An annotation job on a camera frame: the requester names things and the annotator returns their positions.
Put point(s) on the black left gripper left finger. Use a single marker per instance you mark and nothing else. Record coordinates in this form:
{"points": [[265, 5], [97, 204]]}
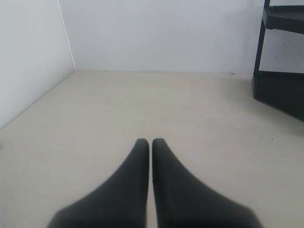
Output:
{"points": [[120, 202]]}

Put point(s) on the black two-tier metal rack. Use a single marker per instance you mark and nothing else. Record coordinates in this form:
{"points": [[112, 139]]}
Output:
{"points": [[281, 90]]}

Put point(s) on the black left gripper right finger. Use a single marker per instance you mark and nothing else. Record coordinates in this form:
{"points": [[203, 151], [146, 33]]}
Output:
{"points": [[183, 201]]}

